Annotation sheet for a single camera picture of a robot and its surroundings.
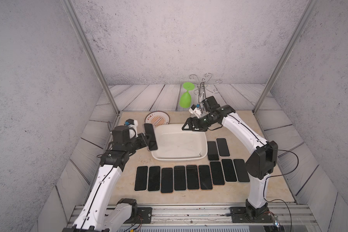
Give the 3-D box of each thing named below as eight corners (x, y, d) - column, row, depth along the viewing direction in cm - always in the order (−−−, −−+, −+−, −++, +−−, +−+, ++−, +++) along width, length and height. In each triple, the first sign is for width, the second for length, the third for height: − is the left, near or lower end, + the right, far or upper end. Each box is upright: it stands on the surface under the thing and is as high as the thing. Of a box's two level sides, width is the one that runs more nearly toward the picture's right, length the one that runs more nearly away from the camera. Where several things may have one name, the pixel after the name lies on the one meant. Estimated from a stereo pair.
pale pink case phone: (212, 184, 85) (213, 183, 83) (209, 163, 94) (210, 161, 92) (224, 184, 85) (224, 183, 83) (219, 163, 94) (220, 161, 92)
